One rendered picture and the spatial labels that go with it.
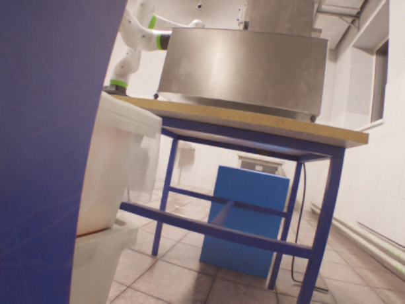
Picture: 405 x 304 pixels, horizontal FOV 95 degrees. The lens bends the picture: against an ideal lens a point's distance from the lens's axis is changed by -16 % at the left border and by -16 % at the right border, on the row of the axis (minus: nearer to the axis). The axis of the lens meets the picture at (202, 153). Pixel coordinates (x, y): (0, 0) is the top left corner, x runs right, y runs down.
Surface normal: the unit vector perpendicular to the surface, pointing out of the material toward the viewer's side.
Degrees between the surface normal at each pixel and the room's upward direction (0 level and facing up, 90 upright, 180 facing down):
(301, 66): 90
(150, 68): 90
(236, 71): 90
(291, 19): 90
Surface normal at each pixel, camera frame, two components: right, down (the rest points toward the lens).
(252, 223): -0.23, -0.07
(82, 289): 0.88, 0.28
